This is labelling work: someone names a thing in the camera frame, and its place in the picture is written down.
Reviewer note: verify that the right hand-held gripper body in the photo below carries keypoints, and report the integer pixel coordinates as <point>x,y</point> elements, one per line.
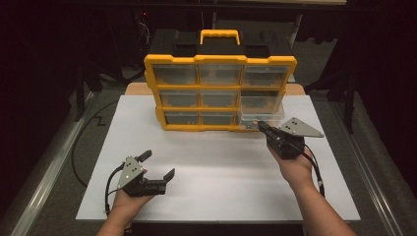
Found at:
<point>285,144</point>

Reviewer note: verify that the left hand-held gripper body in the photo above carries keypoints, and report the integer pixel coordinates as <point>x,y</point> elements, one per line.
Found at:
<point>131,172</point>

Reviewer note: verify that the clear plastic drawer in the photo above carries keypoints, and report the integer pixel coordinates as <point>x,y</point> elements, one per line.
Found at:
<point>259,116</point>

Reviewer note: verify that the black orange battery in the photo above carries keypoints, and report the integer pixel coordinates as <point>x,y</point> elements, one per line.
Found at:
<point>250,125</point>

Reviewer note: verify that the yellow black drawer organizer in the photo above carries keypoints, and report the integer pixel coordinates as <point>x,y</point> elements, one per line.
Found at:
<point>218,59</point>

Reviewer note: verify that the person's right hand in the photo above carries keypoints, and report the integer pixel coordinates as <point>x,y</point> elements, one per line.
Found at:
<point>296,172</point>

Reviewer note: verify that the person's left hand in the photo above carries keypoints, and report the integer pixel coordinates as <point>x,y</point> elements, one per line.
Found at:
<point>126,205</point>

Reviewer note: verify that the black metal stand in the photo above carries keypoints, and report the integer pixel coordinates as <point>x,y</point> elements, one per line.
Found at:
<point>79,105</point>
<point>350,114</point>

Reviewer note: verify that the grid of clear drawers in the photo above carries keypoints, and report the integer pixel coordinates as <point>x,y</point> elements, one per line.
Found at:
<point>177,74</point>

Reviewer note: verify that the aluminium floor rail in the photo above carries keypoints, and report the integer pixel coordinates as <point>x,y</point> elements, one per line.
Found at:
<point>365,167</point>
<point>49,173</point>

